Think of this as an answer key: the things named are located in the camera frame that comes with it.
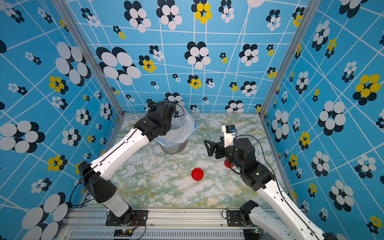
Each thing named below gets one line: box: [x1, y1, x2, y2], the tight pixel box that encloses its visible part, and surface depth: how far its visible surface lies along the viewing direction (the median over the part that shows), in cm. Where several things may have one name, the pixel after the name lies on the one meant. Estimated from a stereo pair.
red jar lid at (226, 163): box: [224, 159, 234, 168], surface depth 95 cm
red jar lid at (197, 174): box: [191, 168, 205, 182], surface depth 88 cm
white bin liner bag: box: [155, 105, 199, 147], surface depth 85 cm
